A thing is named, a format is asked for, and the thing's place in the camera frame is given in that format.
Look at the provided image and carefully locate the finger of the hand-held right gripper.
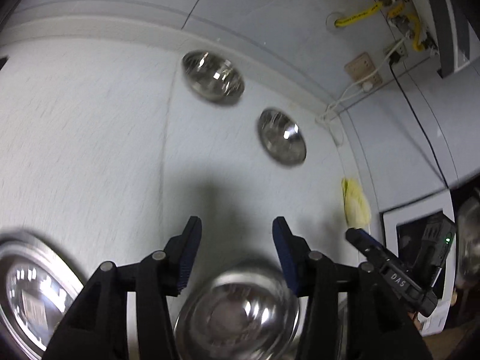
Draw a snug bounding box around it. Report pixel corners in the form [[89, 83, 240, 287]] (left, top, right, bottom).
[[345, 228, 392, 269]]

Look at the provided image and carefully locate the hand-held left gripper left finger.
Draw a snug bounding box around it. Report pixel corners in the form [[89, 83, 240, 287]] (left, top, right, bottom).
[[43, 215, 203, 360]]

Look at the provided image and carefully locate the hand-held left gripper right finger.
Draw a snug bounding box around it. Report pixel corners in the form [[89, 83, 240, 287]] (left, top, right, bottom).
[[272, 216, 436, 360]]

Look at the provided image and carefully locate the large steel bowl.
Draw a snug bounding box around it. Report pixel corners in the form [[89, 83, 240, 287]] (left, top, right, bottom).
[[173, 266, 302, 360]]

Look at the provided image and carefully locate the small steel bowl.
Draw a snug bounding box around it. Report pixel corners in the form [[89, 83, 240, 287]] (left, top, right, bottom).
[[257, 108, 307, 166]]

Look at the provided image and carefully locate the large labelled steel plate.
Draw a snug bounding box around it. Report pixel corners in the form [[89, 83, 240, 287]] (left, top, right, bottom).
[[0, 228, 84, 360]]

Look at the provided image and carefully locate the medium steel bowl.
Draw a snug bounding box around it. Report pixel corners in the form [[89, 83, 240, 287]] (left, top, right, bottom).
[[182, 50, 245, 104]]

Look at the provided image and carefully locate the yellow cloth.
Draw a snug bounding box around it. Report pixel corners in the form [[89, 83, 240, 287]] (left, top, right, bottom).
[[341, 177, 373, 229]]

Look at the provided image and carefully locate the steel mixing bowl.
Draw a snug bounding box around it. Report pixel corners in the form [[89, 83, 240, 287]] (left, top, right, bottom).
[[455, 195, 480, 289]]

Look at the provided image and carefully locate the white microwave oven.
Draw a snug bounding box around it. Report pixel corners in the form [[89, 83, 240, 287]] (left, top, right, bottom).
[[369, 187, 460, 336]]

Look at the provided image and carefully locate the white water heater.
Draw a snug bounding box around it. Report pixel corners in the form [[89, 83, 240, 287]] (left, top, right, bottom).
[[407, 0, 473, 79]]

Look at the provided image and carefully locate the black power cable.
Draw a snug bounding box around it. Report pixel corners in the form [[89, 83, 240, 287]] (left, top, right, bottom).
[[389, 58, 451, 190]]

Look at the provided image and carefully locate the white power cable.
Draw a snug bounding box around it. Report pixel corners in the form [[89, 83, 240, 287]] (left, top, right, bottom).
[[315, 79, 376, 147]]

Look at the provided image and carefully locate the double wall outlet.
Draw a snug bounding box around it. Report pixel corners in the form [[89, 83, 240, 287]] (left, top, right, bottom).
[[344, 53, 383, 91]]

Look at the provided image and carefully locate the single wall outlet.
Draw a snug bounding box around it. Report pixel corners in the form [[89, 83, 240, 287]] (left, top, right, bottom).
[[383, 39, 409, 64]]

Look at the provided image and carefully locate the short yellow hose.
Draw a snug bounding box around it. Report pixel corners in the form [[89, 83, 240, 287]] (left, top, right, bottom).
[[407, 14, 429, 52]]

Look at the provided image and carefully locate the long yellow gas hose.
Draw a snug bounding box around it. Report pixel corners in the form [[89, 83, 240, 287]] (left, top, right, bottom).
[[335, 2, 384, 29]]

